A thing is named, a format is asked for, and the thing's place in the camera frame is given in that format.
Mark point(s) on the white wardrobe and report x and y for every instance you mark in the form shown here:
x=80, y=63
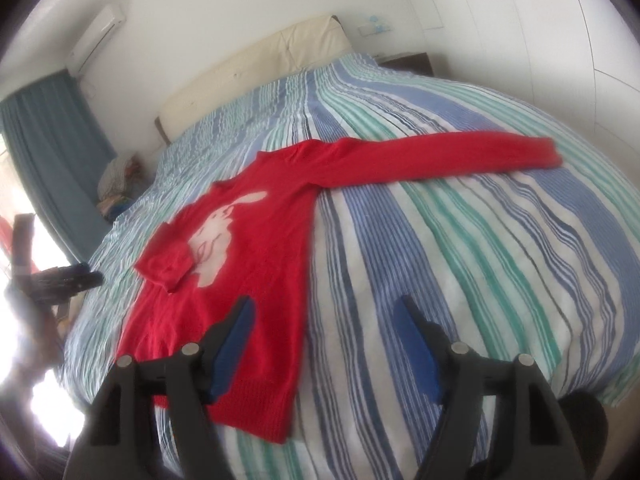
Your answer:
x=525, y=35

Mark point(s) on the red hanging cloth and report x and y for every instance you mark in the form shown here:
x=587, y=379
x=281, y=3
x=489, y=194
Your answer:
x=4, y=235

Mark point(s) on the white wall switch panel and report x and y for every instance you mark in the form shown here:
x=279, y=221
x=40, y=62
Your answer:
x=374, y=25

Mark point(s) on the white air conditioner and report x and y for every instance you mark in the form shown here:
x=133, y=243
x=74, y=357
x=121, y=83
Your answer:
x=95, y=35

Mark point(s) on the pile of folded clothes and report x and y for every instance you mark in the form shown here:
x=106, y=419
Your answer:
x=117, y=180

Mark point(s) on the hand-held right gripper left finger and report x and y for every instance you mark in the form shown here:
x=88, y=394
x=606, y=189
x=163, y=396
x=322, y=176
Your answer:
x=235, y=340

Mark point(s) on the person's left forearm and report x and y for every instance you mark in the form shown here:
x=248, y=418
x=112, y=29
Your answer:
x=37, y=340

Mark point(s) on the dark wooden nightstand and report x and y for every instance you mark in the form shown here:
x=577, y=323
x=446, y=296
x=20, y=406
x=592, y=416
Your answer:
x=410, y=62

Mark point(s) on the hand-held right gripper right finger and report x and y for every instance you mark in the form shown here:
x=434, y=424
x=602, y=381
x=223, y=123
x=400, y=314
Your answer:
x=415, y=345

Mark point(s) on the red knit sweater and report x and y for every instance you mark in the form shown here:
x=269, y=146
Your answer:
x=260, y=280

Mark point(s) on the striped bed sheet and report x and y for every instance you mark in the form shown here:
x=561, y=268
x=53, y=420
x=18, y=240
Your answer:
x=450, y=235

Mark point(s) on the blue-grey curtain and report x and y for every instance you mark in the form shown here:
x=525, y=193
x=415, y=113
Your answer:
x=45, y=150

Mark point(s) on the cream padded headboard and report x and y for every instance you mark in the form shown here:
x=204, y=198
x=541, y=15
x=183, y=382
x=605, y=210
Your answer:
x=260, y=60

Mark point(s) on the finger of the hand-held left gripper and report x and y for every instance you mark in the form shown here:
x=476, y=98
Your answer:
x=75, y=280

